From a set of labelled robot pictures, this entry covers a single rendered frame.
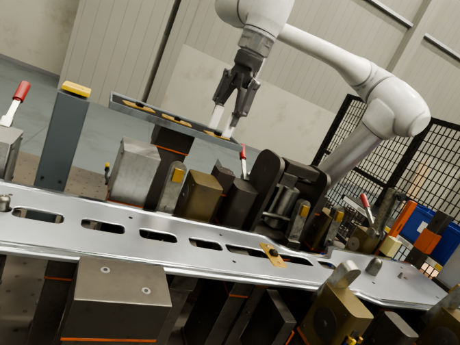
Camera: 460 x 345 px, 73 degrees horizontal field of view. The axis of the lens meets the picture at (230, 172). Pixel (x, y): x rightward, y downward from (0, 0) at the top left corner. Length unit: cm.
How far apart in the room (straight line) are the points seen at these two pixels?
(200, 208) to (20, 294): 45
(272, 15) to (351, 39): 745
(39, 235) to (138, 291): 19
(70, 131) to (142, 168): 24
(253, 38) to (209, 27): 624
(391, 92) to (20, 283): 120
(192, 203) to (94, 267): 34
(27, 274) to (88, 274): 50
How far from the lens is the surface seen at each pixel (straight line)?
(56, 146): 87
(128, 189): 70
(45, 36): 725
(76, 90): 84
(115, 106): 80
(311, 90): 791
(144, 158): 68
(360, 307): 67
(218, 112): 93
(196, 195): 73
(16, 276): 94
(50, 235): 56
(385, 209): 112
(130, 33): 608
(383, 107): 119
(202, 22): 708
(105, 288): 44
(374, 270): 97
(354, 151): 123
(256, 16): 88
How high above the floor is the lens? 132
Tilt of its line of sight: 15 degrees down
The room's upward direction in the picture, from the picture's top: 24 degrees clockwise
